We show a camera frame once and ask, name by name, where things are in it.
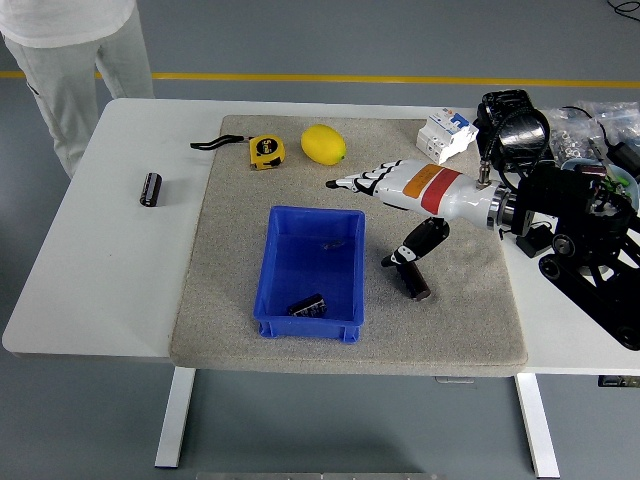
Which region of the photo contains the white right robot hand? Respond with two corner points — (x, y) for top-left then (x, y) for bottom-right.
(325, 158), (499, 269)

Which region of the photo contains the long dark brown battery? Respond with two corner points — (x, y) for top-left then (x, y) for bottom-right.
(397, 262), (432, 301)

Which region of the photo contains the short black printed battery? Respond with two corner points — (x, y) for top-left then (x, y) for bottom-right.
(287, 293), (329, 319)

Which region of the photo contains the blue plastic box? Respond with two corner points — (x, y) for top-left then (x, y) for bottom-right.
(252, 204), (367, 346)

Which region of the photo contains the black cylindrical battery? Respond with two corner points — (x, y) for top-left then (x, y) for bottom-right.
(138, 172), (164, 209)

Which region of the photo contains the white circuit breaker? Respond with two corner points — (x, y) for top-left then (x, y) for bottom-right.
(415, 110), (480, 166)

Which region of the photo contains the black wrapped pouch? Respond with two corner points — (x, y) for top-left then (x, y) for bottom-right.
(472, 89), (554, 169)

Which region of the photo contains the yellow lemon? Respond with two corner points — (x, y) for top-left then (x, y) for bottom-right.
(300, 124), (347, 166)

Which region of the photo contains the clear bag of metal nuts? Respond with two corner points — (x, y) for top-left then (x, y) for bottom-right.
(545, 107), (609, 167)

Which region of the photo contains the yellow tape measure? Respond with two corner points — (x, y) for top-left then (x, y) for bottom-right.
(189, 133), (287, 172)

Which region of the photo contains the light blue bowl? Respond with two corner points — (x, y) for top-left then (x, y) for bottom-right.
(559, 158), (640, 201)

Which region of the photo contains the clear plastic bag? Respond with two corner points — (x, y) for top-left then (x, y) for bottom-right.
(574, 99), (640, 146)

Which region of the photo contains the grey-brown felt mat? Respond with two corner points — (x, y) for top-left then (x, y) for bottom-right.
(168, 114), (529, 377)

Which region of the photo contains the white table leg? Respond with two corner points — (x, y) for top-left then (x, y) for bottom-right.
(514, 372), (560, 479)
(153, 367), (196, 469)

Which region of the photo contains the black table control panel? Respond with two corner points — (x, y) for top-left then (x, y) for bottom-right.
(598, 373), (640, 389)

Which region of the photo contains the person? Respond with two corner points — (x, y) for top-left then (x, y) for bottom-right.
(0, 0), (155, 179)

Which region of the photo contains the black charger with cable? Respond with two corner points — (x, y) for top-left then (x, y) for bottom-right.
(559, 105), (640, 172)

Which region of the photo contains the black floor cable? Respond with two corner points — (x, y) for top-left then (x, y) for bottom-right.
(607, 0), (640, 21)

